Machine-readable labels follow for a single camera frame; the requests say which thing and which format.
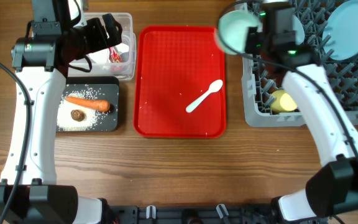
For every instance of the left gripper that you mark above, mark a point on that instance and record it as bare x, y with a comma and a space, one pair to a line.
100, 41

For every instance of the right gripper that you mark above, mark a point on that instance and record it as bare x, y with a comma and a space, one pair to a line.
251, 34

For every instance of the red snack wrapper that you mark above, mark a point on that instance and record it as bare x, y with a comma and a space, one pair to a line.
114, 56

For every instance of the mint green bowl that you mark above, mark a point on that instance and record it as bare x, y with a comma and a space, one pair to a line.
233, 27

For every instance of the light blue bowl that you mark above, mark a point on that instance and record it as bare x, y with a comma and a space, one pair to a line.
298, 28

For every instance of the yellow plastic cup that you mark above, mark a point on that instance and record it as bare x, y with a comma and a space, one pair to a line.
283, 102

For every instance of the orange carrot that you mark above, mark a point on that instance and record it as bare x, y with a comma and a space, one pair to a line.
98, 105

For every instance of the brown food scrap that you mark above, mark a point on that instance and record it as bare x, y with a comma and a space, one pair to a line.
78, 115

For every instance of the white rice pile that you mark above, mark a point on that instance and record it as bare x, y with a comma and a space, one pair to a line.
73, 123

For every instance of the light blue plate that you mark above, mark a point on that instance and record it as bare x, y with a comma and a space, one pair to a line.
341, 33

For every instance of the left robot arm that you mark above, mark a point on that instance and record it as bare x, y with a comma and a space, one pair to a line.
29, 192

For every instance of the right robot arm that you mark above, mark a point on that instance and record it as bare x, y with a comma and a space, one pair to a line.
333, 189

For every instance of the grey dishwasher rack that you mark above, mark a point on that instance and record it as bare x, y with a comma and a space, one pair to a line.
258, 85

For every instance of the clear plastic bin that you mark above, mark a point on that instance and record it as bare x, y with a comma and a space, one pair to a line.
124, 70

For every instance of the black plastic tray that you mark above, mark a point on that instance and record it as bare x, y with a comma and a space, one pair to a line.
107, 121

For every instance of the white plastic spoon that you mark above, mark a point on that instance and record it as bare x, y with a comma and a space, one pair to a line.
213, 88

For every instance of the red serving tray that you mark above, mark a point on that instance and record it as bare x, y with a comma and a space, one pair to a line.
175, 66

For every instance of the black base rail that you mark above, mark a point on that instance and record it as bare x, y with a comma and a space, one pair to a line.
220, 214

